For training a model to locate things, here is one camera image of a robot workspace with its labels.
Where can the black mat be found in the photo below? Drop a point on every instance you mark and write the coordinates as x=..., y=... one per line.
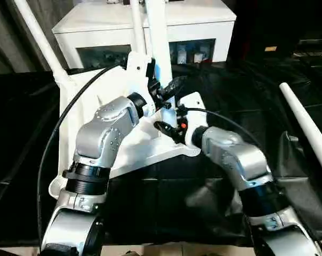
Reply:
x=243, y=93

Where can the grey curtain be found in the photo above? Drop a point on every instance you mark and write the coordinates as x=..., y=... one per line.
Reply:
x=17, y=40

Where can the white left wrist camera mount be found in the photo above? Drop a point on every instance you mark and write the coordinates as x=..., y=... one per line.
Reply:
x=135, y=69

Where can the white cabinet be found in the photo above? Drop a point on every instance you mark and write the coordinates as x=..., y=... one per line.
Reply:
x=102, y=24

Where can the white plastic table top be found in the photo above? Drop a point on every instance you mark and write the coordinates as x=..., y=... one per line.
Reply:
x=81, y=101

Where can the white plastic table leg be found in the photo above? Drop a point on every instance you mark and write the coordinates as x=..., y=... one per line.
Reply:
x=138, y=29
x=307, y=125
x=41, y=40
x=159, y=40

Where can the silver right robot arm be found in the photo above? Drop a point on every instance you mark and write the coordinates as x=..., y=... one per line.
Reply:
x=235, y=160

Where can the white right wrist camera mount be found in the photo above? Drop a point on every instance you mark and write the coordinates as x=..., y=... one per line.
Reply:
x=194, y=106

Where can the white figurine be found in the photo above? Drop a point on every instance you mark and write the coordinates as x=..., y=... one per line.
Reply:
x=113, y=1

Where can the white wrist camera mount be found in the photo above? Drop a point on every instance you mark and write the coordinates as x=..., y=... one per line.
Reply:
x=194, y=106
x=135, y=69

